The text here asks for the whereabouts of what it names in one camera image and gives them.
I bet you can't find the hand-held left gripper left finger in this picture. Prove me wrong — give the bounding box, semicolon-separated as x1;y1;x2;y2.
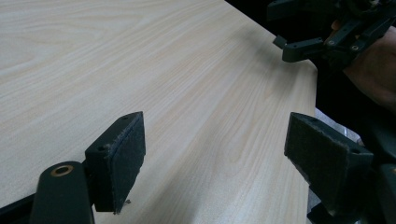
84;111;147;216

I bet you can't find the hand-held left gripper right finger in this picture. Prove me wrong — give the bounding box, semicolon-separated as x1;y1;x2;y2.
283;111;375;217

